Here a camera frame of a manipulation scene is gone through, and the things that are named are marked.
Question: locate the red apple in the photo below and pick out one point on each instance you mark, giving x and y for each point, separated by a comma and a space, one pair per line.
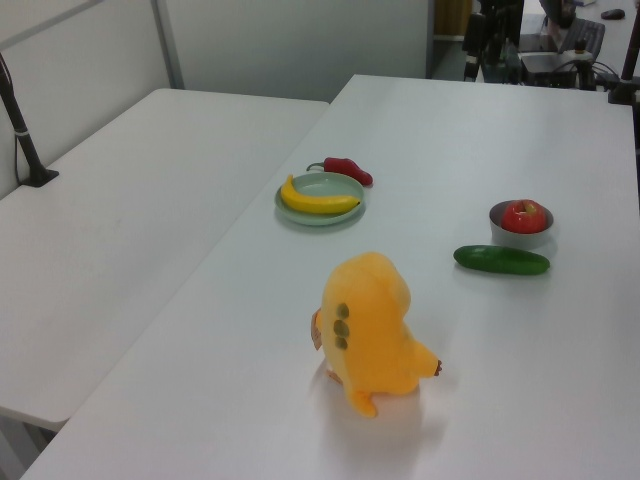
522, 217

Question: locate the pale green plastic plate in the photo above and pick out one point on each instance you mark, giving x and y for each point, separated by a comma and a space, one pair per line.
325, 187

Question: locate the grey aluminium partition post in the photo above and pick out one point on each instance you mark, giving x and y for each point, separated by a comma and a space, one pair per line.
169, 45

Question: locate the orange plush dinosaur toy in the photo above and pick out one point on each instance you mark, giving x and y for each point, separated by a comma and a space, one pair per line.
370, 320

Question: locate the red chili pepper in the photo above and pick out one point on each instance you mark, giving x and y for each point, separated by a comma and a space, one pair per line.
345, 165

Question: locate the black computer mouse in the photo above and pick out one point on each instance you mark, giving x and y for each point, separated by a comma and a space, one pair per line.
613, 14

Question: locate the black camera pole white band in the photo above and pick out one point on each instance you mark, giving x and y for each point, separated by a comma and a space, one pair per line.
20, 130

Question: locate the dark clamp-mounted camera pole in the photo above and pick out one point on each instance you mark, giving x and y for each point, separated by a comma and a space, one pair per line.
627, 65

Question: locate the brown paper toy tag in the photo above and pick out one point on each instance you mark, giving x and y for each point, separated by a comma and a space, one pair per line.
316, 332

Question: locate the round metal bowl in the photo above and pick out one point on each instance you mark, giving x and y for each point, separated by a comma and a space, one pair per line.
520, 241

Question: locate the green cucumber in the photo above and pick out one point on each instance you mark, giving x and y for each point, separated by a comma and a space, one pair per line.
500, 260

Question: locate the yellow banana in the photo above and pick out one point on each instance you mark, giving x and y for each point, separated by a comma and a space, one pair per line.
315, 203

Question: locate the black equipment box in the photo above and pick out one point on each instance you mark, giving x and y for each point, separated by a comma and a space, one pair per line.
550, 67

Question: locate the black computer keyboard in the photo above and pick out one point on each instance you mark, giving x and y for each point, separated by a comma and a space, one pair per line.
587, 37

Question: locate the black tripod equipment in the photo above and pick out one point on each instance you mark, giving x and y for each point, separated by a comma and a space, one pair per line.
487, 35

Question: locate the yellow panel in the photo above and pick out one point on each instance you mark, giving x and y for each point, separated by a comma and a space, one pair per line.
452, 17

